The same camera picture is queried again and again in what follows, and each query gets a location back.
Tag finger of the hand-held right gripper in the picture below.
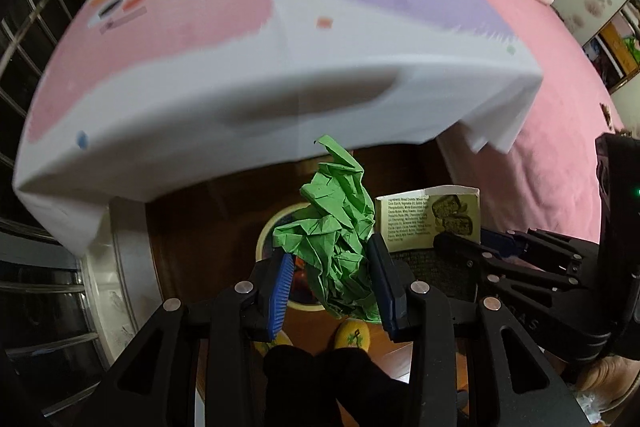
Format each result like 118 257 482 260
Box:
435 234 581 290
482 229 601 278

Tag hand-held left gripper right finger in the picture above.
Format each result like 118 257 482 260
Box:
366 234 576 427

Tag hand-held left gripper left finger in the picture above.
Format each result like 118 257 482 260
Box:
80 252 296 427

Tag green printed snack box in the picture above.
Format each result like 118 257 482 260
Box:
374 186 483 303

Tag blue trash bin cream rim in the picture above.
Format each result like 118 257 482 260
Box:
255 202 331 313

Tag green paper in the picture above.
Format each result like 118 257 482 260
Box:
272 134 383 323

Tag person's right hand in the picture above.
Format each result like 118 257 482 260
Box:
577 352 640 403

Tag yellow embroidered slipper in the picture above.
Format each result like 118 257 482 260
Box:
252 332 293 358
334 319 372 350

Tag person's black trousers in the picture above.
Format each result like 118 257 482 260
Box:
262 344 416 427

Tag pink bed blanket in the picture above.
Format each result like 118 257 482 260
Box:
410 0 626 258

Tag white round appliance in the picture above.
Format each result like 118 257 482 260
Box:
80 199 151 368

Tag cluttered wooden shelf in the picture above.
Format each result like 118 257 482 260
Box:
582 2 640 95

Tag printed cartoon tablecloth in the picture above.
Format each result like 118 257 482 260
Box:
12 0 543 258

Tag metal window grille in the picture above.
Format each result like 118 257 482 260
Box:
0 0 116 408

